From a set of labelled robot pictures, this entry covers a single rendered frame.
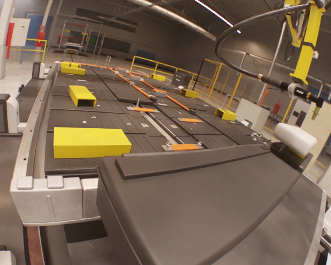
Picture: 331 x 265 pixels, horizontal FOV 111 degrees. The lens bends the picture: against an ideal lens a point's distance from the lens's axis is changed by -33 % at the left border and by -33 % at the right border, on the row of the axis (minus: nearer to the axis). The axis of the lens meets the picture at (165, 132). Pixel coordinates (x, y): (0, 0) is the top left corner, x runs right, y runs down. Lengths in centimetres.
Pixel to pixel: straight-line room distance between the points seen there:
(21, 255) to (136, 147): 36
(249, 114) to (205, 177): 478
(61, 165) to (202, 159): 24
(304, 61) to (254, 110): 406
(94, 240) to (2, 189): 27
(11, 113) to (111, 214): 54
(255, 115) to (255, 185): 465
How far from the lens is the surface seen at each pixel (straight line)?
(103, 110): 60
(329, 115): 472
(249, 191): 25
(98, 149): 34
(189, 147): 52
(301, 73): 95
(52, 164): 33
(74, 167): 33
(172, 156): 22
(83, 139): 35
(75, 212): 36
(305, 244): 49
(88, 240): 50
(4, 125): 68
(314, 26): 105
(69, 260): 90
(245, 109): 506
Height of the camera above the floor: 122
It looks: 22 degrees down
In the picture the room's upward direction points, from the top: 19 degrees clockwise
